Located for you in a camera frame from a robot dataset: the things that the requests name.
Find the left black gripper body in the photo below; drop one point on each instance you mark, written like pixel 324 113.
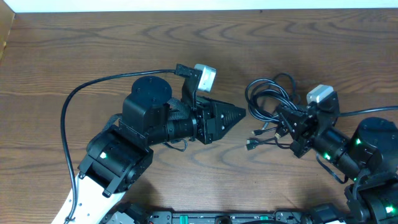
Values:
pixel 203 121

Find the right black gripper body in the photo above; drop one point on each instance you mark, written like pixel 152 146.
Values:
pixel 302 129

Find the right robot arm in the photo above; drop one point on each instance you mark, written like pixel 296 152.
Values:
pixel 368 158

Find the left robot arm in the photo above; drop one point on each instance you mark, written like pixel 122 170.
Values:
pixel 117 156

